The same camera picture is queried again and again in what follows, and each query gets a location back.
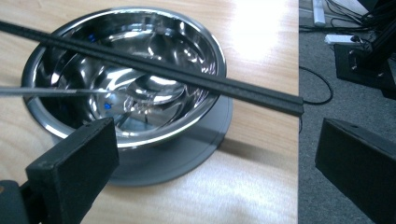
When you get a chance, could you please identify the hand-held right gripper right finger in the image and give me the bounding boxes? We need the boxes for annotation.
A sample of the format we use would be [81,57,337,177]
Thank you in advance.
[314,118,396,224]

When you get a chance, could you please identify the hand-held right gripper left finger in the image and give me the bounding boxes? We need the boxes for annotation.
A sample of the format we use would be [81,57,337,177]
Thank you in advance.
[25,117,120,224]

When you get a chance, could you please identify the metal spoon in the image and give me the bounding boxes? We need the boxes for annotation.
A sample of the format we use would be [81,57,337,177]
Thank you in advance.
[0,74,188,107]

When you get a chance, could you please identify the black chopstick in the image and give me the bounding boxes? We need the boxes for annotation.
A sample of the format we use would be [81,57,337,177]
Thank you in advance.
[0,19,304,106]
[0,26,304,118]

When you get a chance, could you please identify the shiny metal bowl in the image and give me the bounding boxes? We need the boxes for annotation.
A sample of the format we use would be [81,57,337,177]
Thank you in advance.
[21,6,228,150]

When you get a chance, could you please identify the black stand with bolted base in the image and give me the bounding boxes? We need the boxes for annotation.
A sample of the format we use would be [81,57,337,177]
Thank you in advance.
[333,17,396,101]

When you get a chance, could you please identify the white power strip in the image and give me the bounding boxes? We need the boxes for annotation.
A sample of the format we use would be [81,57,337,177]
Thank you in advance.
[323,34,357,45]

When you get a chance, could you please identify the looped black floor cable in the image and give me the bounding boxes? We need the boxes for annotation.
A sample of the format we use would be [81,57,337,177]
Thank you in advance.
[299,65,334,106]

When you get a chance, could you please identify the tangle of black cables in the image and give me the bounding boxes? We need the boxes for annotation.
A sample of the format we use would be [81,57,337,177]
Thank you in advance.
[298,0,396,35]

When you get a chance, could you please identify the white desk frame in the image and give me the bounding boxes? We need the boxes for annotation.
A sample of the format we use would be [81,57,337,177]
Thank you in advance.
[312,0,327,27]

